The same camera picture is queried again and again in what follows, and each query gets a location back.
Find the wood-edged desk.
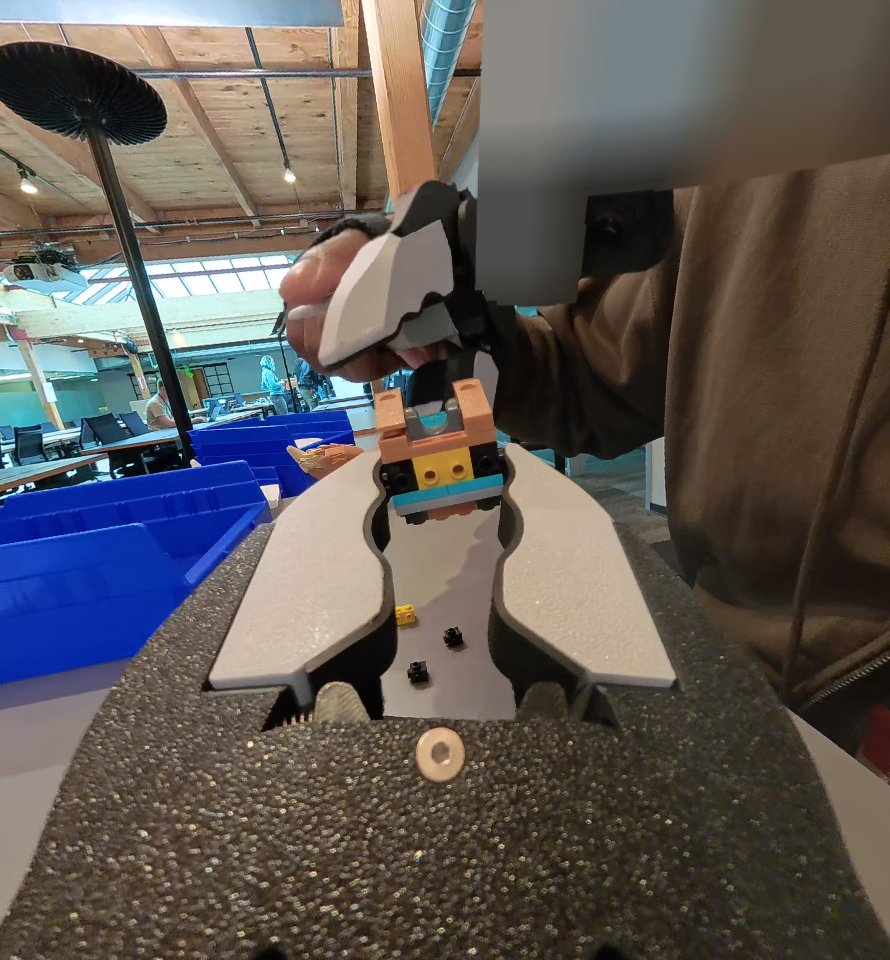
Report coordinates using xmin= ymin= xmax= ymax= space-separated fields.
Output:
xmin=0 ymin=452 xmax=110 ymax=505

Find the grey desk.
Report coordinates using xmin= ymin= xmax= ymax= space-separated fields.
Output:
xmin=0 ymin=510 xmax=890 ymax=960

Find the black floor lamp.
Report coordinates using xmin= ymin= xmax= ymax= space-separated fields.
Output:
xmin=0 ymin=41 xmax=196 ymax=468

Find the person's brown jacket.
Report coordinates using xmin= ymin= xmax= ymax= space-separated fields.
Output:
xmin=662 ymin=148 xmax=890 ymax=790

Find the person's right forearm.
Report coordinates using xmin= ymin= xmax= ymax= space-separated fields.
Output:
xmin=490 ymin=187 xmax=680 ymax=460

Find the blue plastic bin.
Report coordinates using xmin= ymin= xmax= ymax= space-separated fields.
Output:
xmin=0 ymin=459 xmax=275 ymax=693
xmin=188 ymin=414 xmax=357 ymax=501

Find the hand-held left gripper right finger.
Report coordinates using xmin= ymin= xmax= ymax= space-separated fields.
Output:
xmin=492 ymin=442 xmax=678 ymax=717

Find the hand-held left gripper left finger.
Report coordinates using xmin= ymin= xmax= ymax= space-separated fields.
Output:
xmin=208 ymin=453 xmax=396 ymax=706

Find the white ceiling projector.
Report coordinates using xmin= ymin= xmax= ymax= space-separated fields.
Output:
xmin=1 ymin=253 xmax=91 ymax=292

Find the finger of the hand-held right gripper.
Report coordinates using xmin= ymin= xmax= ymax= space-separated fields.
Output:
xmin=316 ymin=221 xmax=457 ymax=369
xmin=475 ymin=351 xmax=501 ymax=423

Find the tan brick fox model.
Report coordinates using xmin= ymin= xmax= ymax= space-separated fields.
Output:
xmin=286 ymin=441 xmax=368 ymax=479

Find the multicoloured brick model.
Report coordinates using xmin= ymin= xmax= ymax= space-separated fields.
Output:
xmin=373 ymin=377 xmax=511 ymax=528

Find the silver ventilation duct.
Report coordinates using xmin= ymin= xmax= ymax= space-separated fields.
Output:
xmin=417 ymin=0 xmax=481 ymax=126

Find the wooden post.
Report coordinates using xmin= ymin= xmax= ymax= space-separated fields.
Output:
xmin=361 ymin=0 xmax=440 ymax=205

